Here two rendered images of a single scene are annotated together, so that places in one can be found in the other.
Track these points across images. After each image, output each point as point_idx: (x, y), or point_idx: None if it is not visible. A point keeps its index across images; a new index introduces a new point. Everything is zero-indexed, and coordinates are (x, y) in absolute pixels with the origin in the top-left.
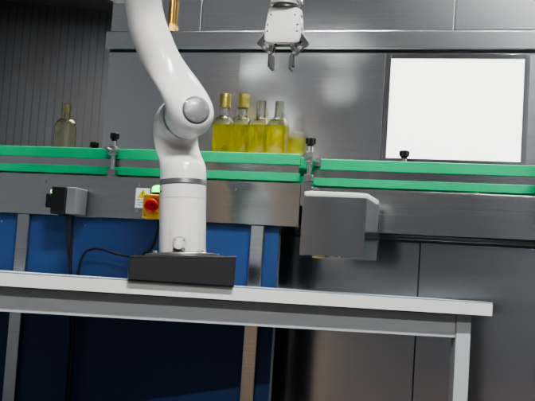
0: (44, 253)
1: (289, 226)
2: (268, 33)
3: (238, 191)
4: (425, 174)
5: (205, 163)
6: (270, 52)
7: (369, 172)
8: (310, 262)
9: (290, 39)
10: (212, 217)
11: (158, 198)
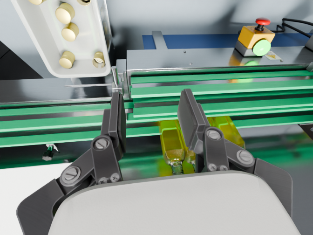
0: (308, 38)
1: (134, 50)
2: (271, 224)
3: (187, 62)
4: (12, 120)
5: (232, 82)
6: (209, 137)
7: (71, 116)
8: None
9: (113, 201)
10: (202, 50)
11: (259, 32)
